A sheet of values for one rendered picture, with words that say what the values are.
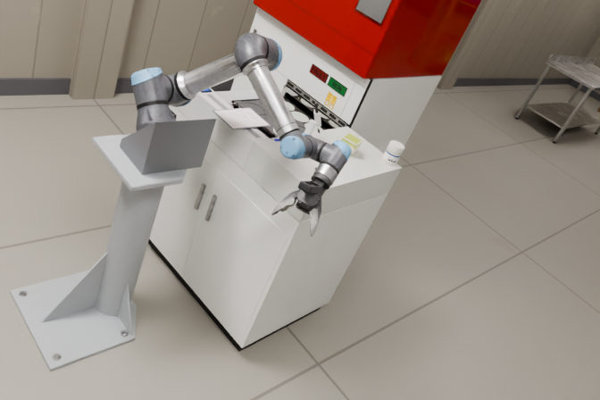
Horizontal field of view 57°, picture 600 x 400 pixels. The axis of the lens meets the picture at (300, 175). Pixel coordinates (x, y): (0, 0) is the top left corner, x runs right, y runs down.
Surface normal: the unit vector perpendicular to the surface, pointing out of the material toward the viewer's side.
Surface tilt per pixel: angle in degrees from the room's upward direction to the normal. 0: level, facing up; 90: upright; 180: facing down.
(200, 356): 0
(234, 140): 90
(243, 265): 90
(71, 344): 0
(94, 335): 0
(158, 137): 90
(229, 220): 90
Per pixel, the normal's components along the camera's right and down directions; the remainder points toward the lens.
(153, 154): 0.62, 0.58
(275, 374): 0.35, -0.80
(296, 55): -0.66, 0.15
